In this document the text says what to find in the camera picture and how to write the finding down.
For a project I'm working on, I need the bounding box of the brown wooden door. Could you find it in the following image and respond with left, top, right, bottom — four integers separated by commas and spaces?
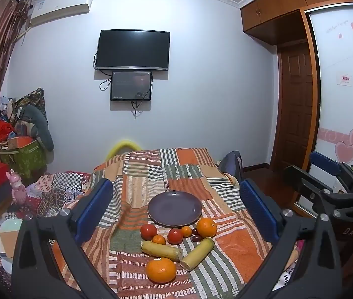
271, 43, 313, 171

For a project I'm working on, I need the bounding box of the white air conditioner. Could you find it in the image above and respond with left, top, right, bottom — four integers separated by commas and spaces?
30, 0, 93, 27

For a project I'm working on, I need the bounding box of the dark purple plate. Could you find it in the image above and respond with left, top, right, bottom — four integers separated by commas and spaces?
147, 191, 202, 227

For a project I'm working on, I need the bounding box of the pink rabbit figurine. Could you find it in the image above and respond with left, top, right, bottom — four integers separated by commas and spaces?
6, 169, 27, 205

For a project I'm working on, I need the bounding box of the red plastic bag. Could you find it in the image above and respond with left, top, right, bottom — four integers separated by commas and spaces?
0, 120, 14, 143

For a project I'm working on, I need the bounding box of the white sliding wardrobe door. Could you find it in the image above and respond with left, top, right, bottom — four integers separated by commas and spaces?
297, 0, 353, 219

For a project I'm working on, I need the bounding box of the blue backpack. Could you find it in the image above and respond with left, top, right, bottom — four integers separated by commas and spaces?
218, 151, 243, 183

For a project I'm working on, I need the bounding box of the grey plush toy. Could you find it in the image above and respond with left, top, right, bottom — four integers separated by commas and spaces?
17, 104, 54, 152

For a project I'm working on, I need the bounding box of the corn cob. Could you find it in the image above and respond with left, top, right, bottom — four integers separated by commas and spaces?
141, 241, 183, 262
180, 238, 214, 271

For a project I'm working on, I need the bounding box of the black wall television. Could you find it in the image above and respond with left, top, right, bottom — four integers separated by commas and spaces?
95, 29, 171, 70

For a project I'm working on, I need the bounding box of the tomato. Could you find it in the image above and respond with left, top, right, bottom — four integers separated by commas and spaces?
167, 228, 184, 245
140, 224, 158, 241

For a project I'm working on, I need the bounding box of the wooden overhead cabinet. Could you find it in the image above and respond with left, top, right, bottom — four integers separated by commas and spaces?
240, 0, 353, 46

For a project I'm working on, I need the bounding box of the large orange with sticker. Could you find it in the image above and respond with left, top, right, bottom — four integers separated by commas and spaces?
146, 258, 177, 284

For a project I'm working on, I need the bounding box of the striped patchwork blanket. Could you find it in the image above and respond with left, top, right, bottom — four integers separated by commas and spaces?
50, 148, 271, 298

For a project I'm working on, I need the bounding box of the yellow hoop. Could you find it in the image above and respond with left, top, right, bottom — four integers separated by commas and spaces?
106, 139, 142, 161

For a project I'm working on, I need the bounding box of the small wall monitor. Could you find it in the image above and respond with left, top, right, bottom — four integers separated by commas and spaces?
110, 70, 152, 101

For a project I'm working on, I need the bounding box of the floral patchwork quilt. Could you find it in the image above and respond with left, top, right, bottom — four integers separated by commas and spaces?
0, 171, 91, 293

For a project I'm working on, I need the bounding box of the small tangerine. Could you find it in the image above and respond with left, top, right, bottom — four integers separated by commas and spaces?
181, 226, 193, 238
152, 235, 166, 245

